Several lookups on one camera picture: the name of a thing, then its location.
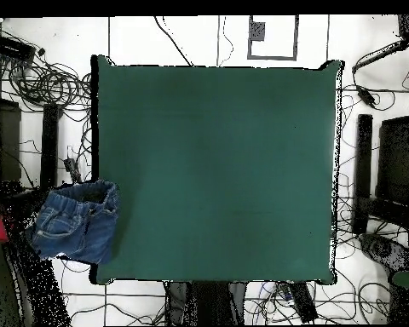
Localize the long black cable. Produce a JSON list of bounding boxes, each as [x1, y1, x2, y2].
[[153, 15, 194, 66]]

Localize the black power adapter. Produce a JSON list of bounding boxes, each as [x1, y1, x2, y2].
[[355, 84, 377, 107]]

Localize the black floor bar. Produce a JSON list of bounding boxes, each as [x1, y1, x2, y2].
[[287, 281, 319, 324]]

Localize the black network switch box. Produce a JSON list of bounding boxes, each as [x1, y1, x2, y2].
[[0, 34, 37, 63]]

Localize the black cable tangle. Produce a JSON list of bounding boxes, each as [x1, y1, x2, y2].
[[0, 50, 93, 113]]

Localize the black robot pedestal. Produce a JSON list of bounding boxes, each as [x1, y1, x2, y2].
[[164, 281, 249, 326]]

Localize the dark green table cloth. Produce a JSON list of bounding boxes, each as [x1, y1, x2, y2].
[[90, 54, 345, 285]]

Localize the grey stand foot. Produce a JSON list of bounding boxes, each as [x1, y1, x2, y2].
[[358, 232, 409, 277]]

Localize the blue denim jeans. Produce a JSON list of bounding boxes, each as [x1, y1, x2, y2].
[[25, 179, 121, 266]]

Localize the black power strip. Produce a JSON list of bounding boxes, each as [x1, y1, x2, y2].
[[63, 157, 84, 185]]

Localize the black rod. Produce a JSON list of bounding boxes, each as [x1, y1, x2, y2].
[[351, 37, 409, 74]]

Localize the black metal frame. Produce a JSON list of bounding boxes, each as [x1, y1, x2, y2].
[[0, 76, 61, 198], [352, 113, 409, 235]]

